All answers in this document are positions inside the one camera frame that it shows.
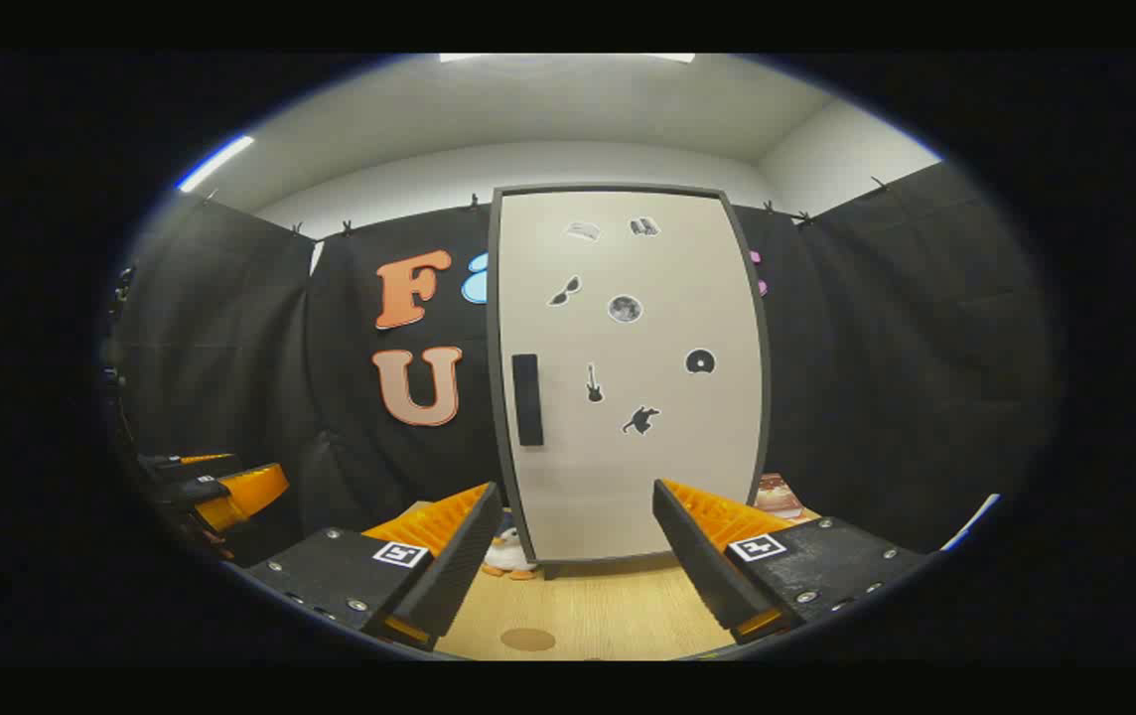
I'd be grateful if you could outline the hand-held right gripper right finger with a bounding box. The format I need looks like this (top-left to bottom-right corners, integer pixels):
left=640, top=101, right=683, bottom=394
left=652, top=479, right=931, bottom=645

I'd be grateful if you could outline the dark grey cabinet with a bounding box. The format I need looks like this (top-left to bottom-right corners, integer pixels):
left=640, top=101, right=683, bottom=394
left=487, top=182, right=776, bottom=582

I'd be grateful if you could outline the brown cover book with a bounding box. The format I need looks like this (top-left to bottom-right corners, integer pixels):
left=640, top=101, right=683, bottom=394
left=753, top=474, right=809, bottom=520

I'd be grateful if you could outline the black backdrop cloth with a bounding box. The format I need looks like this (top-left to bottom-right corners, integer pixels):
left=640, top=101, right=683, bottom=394
left=106, top=159, right=1061, bottom=567

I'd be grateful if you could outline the white cabinet door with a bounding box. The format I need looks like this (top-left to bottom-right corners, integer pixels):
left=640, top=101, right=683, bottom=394
left=489, top=186, right=771, bottom=565

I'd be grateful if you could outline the plush penguin toy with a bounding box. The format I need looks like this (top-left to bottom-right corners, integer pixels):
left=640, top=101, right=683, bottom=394
left=482, top=526, right=539, bottom=582

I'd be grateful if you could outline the black door handle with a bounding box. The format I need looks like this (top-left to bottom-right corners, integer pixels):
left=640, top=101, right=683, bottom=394
left=511, top=353, right=545, bottom=447

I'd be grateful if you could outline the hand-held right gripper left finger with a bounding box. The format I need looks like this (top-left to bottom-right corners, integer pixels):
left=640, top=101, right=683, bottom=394
left=230, top=482, right=505, bottom=652

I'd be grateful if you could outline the ceiling light strip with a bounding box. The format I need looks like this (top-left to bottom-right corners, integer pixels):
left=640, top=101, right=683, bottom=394
left=439, top=52, right=696, bottom=66
left=176, top=134, right=256, bottom=195

